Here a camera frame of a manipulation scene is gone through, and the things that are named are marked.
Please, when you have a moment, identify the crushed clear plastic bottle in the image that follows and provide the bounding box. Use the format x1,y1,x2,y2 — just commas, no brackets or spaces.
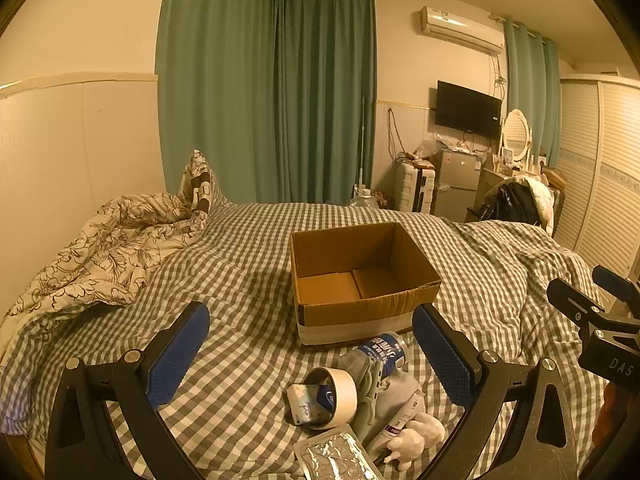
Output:
336,331,409,387

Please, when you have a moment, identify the white oval mirror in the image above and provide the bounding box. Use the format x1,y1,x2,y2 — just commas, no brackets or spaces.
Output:
500,109,534,164

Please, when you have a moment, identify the long green curtain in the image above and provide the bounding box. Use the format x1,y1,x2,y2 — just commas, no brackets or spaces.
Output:
274,0,377,207
154,0,281,206

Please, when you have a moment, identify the black wall television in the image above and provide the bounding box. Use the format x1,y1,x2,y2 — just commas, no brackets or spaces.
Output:
434,80,503,142

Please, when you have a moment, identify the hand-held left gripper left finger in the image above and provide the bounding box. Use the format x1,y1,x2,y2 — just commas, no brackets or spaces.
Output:
45,301,211,480

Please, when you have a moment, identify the clear water jug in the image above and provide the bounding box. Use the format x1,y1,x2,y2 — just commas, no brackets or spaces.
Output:
349,186,381,209

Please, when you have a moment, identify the white suitcase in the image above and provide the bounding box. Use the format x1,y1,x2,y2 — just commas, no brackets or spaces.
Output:
395,160,437,215

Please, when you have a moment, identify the silver foil packet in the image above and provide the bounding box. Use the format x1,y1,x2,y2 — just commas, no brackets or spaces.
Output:
292,422,387,480

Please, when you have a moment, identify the white and blue packet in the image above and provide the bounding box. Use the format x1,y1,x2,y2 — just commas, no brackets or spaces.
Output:
286,384,331,427

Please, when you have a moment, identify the white air conditioner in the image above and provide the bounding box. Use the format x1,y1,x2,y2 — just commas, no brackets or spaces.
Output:
419,6,505,56

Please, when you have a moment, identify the white animal figurine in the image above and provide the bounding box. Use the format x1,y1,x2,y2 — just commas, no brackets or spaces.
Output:
384,412,447,471

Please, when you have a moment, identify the cream dressing table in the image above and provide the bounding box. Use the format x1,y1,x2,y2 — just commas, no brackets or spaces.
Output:
477,166,517,209

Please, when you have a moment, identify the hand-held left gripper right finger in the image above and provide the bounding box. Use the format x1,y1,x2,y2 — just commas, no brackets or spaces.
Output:
412,304,584,480

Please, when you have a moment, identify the checkered floral pillow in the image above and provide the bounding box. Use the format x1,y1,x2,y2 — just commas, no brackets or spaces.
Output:
179,149,227,222

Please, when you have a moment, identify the black bag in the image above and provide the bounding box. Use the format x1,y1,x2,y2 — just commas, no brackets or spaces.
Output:
492,181,542,226

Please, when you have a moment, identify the narrow teal curtain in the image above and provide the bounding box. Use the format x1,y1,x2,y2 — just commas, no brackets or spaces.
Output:
504,19,562,162

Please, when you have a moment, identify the beige tape roll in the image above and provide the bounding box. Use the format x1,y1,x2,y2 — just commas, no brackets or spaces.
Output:
299,366,359,430

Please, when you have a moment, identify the brown cardboard box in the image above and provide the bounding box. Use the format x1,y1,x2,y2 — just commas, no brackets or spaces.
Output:
289,222,443,347

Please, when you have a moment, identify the floral duvet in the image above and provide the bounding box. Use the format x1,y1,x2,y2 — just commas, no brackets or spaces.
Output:
0,192,211,347

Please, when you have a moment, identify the cream louvered wardrobe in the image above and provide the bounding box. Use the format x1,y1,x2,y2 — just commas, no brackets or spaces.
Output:
552,74,640,286

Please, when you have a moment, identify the thin metal pole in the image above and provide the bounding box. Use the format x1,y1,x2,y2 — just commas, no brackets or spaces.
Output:
356,96,367,196

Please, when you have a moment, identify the white jacket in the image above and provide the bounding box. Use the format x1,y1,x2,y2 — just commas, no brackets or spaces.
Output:
510,174,557,237

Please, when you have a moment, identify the hanging wall cable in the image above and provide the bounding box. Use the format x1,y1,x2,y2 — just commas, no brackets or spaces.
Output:
387,107,407,159

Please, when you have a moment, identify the light grey cloth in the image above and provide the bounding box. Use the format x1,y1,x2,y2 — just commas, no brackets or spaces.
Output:
365,370,426,447

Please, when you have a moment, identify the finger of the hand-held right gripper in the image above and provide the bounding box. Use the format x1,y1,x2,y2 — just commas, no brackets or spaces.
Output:
591,265,640,311
546,278,609,330

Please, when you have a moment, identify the silver mini fridge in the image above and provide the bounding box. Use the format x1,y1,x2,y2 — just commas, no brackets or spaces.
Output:
431,147,484,224

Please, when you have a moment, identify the white tube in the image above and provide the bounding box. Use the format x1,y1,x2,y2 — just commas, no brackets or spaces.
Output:
367,394,427,454

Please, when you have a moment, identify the pale green cloth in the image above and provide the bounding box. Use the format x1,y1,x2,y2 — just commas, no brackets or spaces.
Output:
356,360,387,432

